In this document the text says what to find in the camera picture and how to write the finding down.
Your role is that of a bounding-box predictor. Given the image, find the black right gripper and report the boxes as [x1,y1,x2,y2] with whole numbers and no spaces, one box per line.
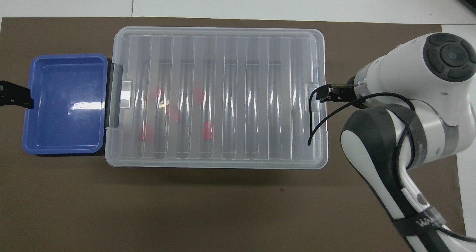
[319,82,367,108]

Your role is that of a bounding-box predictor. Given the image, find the clear ribbed plastic lid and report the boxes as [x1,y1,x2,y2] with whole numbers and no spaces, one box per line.
[105,26,329,170]

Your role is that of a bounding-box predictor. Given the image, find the black box latch handle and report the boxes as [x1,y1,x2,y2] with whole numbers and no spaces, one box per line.
[105,58,123,129]

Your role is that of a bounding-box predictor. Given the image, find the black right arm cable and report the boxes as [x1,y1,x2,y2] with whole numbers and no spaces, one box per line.
[308,85,476,243]

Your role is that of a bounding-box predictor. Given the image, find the clear plastic storage box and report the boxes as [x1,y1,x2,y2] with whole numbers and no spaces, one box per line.
[105,27,329,169]

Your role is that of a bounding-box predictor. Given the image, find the brown table mat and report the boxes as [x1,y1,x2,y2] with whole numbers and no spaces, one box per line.
[0,17,467,252]

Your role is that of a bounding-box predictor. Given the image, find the blue plastic tray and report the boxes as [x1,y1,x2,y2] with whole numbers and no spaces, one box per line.
[22,54,109,155]

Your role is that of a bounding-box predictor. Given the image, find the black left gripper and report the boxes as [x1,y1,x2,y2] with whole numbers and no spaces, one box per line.
[0,81,34,109]

